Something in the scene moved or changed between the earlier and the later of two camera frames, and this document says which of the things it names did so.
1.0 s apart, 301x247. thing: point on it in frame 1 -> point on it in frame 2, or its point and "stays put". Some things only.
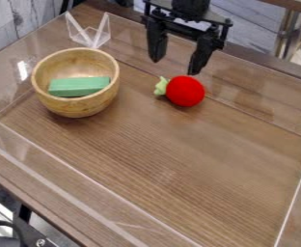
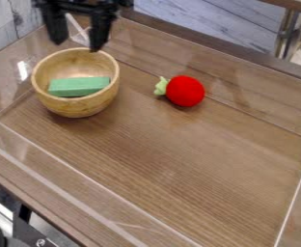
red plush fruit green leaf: [184, 90] stays put
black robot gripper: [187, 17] -> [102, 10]
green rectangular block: [71, 87] stays put
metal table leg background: [291, 34] stays put
